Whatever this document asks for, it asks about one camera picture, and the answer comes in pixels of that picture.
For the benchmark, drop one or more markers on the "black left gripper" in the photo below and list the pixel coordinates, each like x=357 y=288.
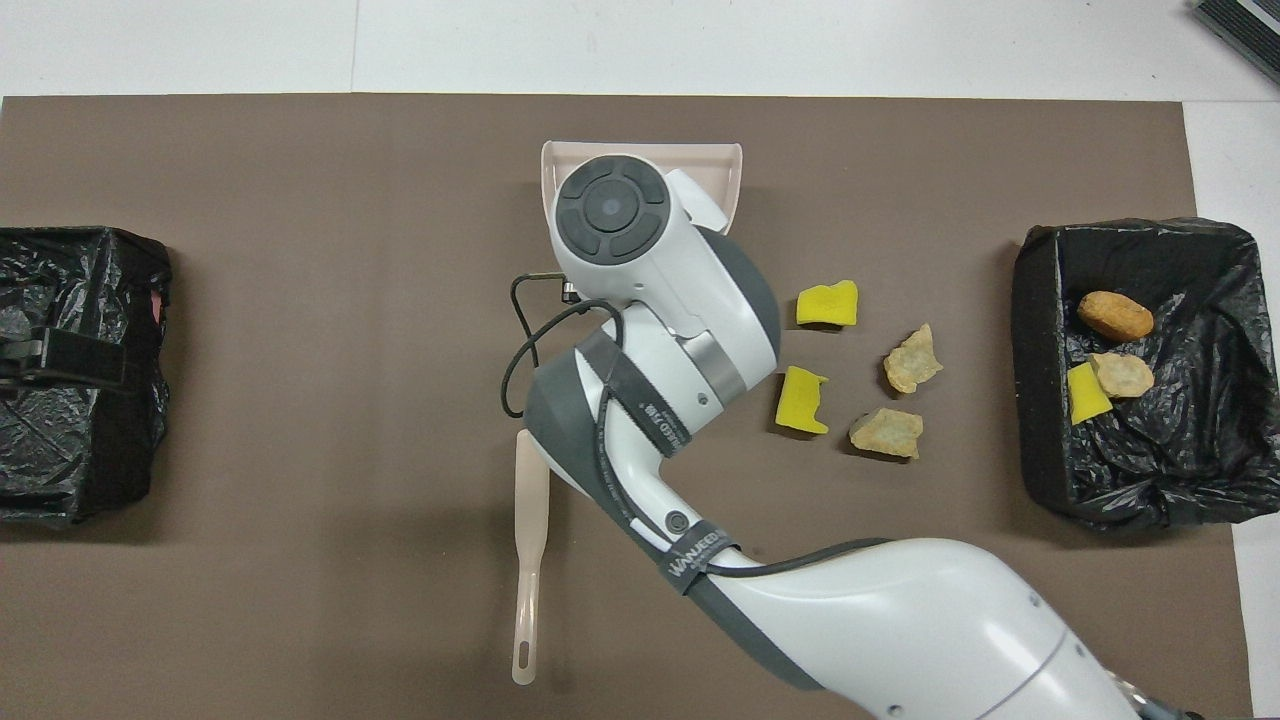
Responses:
x=80 y=360

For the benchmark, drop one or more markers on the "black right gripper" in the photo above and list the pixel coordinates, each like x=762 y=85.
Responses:
x=572 y=292

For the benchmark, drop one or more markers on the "beige plastic dustpan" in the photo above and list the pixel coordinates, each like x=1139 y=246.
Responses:
x=700 y=157

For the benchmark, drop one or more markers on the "beige brush black bristles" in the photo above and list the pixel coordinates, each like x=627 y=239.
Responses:
x=530 y=480

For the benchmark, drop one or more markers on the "yellow sponge piece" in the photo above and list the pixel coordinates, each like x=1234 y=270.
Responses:
x=1085 y=397
x=826 y=304
x=806 y=400

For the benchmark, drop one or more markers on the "beige foam chunk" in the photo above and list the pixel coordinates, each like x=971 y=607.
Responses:
x=1125 y=375
x=886 y=432
x=910 y=360

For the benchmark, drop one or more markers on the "brown potato-shaped lump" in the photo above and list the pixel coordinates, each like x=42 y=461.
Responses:
x=1115 y=316

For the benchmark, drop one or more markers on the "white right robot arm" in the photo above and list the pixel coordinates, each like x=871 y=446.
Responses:
x=900 y=620

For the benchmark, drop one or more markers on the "black bag lined bin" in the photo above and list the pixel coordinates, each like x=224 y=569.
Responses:
x=1200 y=470
x=60 y=470

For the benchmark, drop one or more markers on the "brown table mat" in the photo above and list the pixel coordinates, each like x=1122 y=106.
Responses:
x=300 y=560

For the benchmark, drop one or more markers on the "dark ribbed panel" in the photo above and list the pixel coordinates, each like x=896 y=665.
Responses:
x=1250 y=25

